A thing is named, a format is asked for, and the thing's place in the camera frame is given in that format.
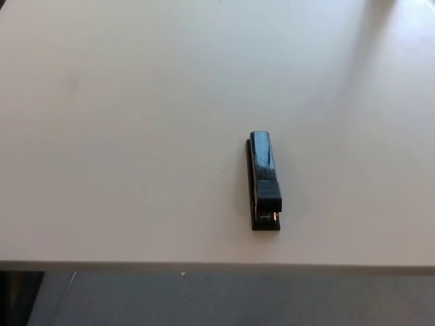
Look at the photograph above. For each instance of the black desktop stapler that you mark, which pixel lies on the black desktop stapler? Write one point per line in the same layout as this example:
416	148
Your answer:
265	176

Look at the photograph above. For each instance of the dark table leg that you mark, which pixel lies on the dark table leg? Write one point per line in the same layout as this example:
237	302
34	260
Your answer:
20	299

